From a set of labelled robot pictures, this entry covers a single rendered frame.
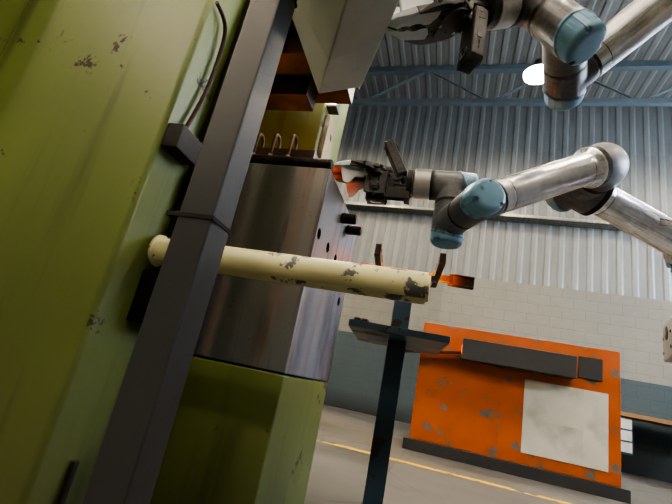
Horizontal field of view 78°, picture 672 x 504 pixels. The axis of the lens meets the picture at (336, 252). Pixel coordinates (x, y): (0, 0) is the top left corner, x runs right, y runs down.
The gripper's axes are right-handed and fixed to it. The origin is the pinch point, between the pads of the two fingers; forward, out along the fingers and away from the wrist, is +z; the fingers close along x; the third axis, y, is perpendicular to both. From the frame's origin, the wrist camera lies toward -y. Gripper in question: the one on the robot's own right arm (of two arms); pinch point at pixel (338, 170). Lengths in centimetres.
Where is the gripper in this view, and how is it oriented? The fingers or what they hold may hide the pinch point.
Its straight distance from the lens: 111.6
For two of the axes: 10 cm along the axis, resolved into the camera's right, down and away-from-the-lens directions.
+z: -9.6, -1.2, 2.5
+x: 2.0, 3.3, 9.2
